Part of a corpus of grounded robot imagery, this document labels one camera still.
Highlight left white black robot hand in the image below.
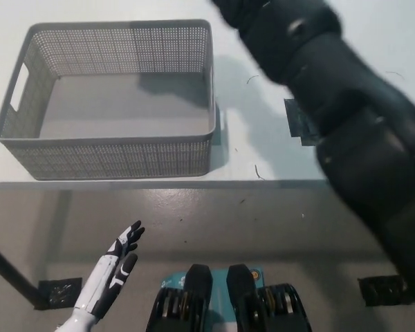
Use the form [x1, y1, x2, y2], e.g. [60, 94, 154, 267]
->
[72, 220, 146, 316]

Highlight black floor foot plate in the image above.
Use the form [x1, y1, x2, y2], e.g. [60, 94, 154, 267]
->
[34, 276, 84, 311]
[358, 275, 412, 308]

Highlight robot torso black teal blocks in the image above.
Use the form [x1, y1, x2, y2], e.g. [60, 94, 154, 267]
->
[145, 264, 313, 332]

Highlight black metal table leg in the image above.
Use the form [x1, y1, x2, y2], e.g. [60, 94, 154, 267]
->
[0, 238, 41, 308]

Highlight large gray perforated plastic basket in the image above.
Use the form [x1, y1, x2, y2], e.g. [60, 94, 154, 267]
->
[0, 19, 223, 181]

